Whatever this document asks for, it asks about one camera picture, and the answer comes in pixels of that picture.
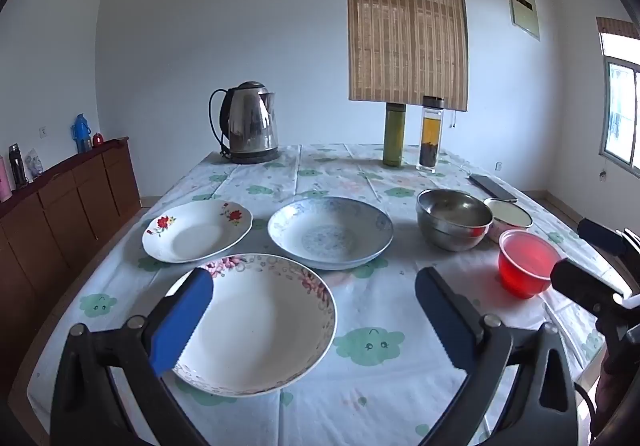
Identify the stainless steel bowl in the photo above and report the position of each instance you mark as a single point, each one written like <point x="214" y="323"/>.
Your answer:
<point x="450" y="221"/>

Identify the small bamboo blind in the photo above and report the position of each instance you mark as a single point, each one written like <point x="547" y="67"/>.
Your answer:
<point x="620" y="38"/>

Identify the green framed window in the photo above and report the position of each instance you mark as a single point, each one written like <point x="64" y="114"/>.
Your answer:
<point x="622" y="116"/>

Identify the black kettle base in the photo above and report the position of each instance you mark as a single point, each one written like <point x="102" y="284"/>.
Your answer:
<point x="250" y="158"/>

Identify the red flower white plate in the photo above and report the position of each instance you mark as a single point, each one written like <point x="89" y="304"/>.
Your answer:
<point x="195" y="236"/>

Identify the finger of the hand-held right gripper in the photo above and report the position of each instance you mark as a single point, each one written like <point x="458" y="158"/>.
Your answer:
<point x="580" y="283"/>
<point x="600" y="236"/>

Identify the blue patterned plate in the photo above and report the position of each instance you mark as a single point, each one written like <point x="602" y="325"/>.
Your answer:
<point x="325" y="236"/>

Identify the blue thermos jug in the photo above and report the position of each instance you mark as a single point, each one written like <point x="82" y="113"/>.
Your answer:
<point x="81" y="133"/>

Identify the brown wooden sideboard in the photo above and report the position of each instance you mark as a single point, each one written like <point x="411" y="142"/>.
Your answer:
<point x="65" y="216"/>

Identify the person's right forearm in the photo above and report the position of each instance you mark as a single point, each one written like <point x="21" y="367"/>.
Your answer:
<point x="617" y="388"/>

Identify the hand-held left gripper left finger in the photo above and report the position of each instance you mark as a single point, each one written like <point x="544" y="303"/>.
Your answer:
<point x="185" y="321"/>

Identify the green thermos bottle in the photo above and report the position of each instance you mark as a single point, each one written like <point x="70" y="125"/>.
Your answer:
<point x="394" y="136"/>

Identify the bamboo window blind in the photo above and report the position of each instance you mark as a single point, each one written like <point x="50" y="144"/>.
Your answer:
<point x="405" y="31"/>

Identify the pink water bottle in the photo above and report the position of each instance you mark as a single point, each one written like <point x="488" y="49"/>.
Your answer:
<point x="4" y="181"/>

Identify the pink floral rim plate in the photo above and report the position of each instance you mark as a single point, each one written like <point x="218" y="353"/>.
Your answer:
<point x="260" y="326"/>

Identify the glass tea bottle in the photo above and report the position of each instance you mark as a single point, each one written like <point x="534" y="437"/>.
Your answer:
<point x="430" y="136"/>

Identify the black smartphone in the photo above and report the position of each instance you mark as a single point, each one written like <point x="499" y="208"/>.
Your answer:
<point x="492" y="187"/>

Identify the clear plastic bag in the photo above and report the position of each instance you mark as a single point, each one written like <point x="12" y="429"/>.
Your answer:
<point x="34" y="164"/>

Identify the stainless steel electric kettle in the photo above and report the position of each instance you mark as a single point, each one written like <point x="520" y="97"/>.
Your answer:
<point x="250" y="121"/>

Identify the small red jar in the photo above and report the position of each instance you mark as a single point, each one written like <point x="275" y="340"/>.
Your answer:
<point x="99" y="139"/>

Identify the black water bottle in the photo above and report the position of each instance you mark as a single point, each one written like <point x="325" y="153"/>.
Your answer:
<point x="18" y="166"/>

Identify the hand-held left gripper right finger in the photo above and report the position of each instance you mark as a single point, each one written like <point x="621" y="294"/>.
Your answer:
<point x="445" y="321"/>

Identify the pale green wall panel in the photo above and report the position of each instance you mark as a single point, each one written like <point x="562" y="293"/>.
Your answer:
<point x="524" y="11"/>

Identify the white enamel bowl red outside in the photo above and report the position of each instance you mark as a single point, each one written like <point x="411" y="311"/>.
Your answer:
<point x="510" y="216"/>

